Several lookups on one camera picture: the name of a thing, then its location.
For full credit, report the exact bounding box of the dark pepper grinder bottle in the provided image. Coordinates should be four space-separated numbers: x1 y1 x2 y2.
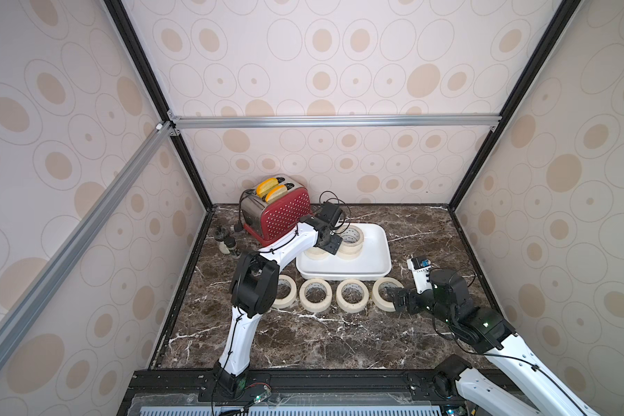
224 236 241 258

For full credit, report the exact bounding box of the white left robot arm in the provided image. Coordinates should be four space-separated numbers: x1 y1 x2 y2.
213 208 346 397

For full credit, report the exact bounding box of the red polka dot toaster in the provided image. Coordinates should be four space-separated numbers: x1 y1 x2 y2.
239 174 311 246

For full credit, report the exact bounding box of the silver horizontal rear rail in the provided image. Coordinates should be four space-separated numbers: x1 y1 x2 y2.
173 114 502 129

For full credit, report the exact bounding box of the white plastic storage box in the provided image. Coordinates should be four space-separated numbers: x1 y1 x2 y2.
296 224 392 281

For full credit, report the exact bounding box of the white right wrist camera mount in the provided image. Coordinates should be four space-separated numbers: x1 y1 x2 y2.
407 256 432 294

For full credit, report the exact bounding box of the rear yellow bread slice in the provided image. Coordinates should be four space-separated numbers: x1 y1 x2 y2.
255 177 279 198

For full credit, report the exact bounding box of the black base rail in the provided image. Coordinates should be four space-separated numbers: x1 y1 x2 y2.
118 369 477 415

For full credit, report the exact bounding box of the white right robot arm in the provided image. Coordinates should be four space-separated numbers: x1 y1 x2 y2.
387 268 595 415

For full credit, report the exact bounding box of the cream masking tape roll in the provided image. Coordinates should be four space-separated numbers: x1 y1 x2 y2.
272 274 297 310
372 277 404 312
336 225 365 260
336 279 370 314
299 278 333 313
303 247 329 261

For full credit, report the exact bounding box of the silver left side rail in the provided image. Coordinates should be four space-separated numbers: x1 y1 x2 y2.
0 121 173 396

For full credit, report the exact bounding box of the black left frame post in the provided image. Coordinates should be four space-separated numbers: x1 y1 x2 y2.
102 0 213 211

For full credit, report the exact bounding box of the black vertical frame post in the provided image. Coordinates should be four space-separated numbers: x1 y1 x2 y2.
448 0 582 213

